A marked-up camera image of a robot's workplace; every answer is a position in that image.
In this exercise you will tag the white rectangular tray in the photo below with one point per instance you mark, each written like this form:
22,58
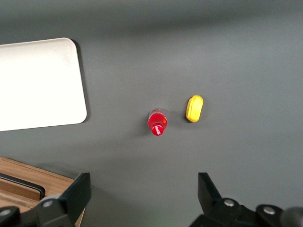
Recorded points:
40,84

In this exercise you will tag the yellow oval block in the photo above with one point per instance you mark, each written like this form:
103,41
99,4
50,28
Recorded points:
194,108

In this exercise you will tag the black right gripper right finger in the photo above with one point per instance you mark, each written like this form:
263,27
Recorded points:
213,198

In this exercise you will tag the red coke bottle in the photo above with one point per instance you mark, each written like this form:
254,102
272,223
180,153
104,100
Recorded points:
158,123

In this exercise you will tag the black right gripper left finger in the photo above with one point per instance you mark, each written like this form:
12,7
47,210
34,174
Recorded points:
71,196

